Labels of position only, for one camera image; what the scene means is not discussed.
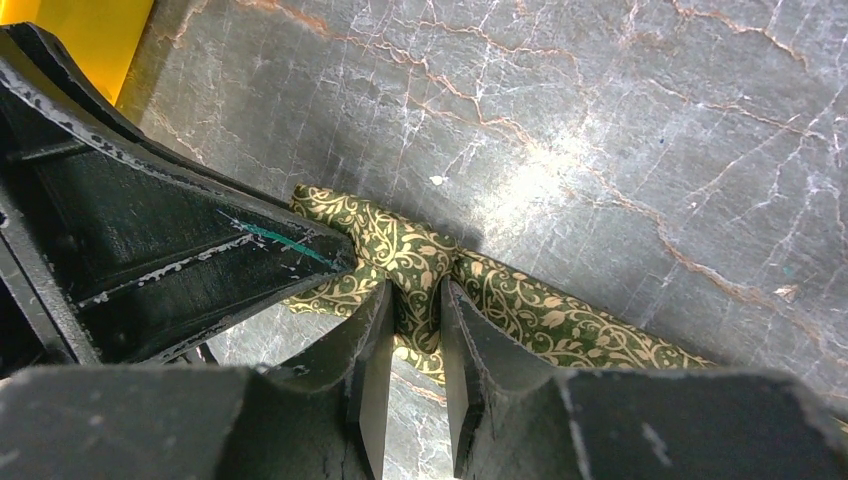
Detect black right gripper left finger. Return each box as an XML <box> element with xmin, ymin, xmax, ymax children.
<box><xmin>1</xmin><ymin>282</ymin><xmax>394</xmax><ymax>479</ymax></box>

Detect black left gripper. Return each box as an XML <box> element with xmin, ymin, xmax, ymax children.
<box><xmin>1</xmin><ymin>23</ymin><xmax>355</xmax><ymax>378</ymax></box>

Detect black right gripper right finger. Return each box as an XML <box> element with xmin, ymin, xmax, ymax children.
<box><xmin>440</xmin><ymin>279</ymin><xmax>847</xmax><ymax>479</ymax></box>

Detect olive green leaf-pattern tie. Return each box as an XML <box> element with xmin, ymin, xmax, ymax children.
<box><xmin>284</xmin><ymin>185</ymin><xmax>712</xmax><ymax>385</ymax></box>

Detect yellow plastic bin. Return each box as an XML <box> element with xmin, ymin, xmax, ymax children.
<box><xmin>1</xmin><ymin>0</ymin><xmax>154</xmax><ymax>104</ymax></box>

